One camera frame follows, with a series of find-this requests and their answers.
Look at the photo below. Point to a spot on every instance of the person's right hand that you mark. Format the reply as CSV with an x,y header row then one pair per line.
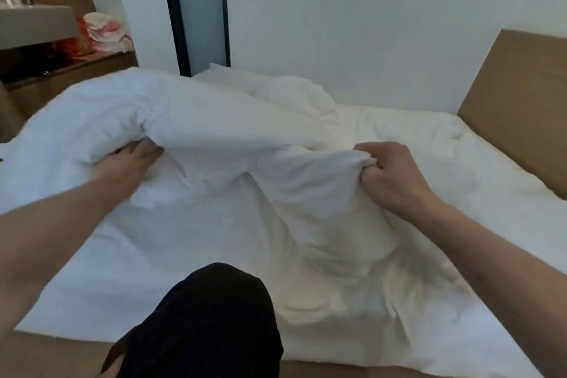
x,y
394,176

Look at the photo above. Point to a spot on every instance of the person's left hand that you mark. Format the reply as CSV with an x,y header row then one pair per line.
x,y
128,163

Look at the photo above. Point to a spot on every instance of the person's left fingers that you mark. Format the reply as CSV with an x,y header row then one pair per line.
x,y
144,147

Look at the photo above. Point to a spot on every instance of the person's right thumb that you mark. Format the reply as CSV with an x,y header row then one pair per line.
x,y
370,152

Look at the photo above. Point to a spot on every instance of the white duvet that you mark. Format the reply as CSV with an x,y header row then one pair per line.
x,y
212,156

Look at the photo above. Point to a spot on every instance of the person's right forearm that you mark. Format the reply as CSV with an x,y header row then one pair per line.
x,y
491,267

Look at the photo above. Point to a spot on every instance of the person's left forearm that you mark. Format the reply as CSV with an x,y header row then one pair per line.
x,y
53,240

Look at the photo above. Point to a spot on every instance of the white bed sheet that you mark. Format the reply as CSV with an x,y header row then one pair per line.
x,y
398,236

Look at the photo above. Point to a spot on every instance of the brown wooden side counter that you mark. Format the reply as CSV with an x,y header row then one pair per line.
x,y
66,76

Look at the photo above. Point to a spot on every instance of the white pillow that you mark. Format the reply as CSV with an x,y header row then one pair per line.
x,y
274,87

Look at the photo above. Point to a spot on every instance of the white and pink plastic bag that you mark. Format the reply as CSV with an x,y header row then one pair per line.
x,y
106,32

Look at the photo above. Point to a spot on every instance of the black framed glass door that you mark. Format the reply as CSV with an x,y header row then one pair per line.
x,y
195,10

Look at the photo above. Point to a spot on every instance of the brown wooden headboard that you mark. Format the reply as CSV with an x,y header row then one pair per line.
x,y
518,103

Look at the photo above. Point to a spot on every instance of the person's black trouser leg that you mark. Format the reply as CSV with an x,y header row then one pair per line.
x,y
203,324

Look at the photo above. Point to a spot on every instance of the grey wall shelf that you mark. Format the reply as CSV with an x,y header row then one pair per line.
x,y
33,23

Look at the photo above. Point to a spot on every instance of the brown wooden bed frame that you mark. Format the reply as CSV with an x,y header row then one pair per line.
x,y
48,353

